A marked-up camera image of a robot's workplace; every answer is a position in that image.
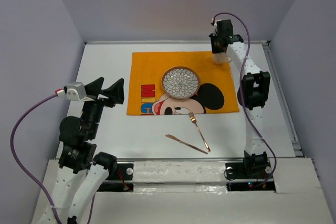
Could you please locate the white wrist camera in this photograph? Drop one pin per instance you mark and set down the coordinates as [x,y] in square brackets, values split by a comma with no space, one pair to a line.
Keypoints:
[74,91]
[214,25]

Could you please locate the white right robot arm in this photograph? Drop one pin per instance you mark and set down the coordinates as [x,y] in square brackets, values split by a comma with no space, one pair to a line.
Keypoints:
[252,95]

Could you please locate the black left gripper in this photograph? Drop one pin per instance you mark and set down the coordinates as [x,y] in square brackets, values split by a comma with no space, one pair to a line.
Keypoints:
[115,92]

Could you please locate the copper knife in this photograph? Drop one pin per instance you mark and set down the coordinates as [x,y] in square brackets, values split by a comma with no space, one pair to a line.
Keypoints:
[185,143]

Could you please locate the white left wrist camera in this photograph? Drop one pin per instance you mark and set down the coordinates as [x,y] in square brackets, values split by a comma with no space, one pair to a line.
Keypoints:
[74,91]

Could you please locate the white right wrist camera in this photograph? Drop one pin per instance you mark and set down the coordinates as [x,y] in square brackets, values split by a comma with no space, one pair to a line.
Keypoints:
[214,25]

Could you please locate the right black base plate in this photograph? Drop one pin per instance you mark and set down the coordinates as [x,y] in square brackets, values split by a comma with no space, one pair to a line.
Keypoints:
[239,180]

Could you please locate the orange cartoon mouse cloth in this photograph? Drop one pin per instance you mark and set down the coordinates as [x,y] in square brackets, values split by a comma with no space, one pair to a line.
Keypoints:
[216,93]

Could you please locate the white cup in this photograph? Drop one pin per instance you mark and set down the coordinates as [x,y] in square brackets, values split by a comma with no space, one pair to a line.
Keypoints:
[220,58]

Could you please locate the floral patterned ceramic plate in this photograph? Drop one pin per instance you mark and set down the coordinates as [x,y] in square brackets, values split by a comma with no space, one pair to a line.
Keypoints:
[180,82]

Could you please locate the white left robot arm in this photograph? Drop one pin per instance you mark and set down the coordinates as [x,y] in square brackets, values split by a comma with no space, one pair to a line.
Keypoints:
[80,170]

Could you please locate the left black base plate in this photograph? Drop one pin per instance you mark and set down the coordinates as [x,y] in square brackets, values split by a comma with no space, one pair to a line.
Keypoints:
[120,181]

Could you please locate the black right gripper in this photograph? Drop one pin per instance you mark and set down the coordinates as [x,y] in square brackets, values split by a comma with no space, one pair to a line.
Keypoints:
[215,50]

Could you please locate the copper fork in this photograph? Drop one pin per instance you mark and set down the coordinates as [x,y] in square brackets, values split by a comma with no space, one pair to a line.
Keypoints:
[194,121]

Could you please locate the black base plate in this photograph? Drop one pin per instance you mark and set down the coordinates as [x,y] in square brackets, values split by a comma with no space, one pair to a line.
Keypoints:
[120,181]
[239,180]

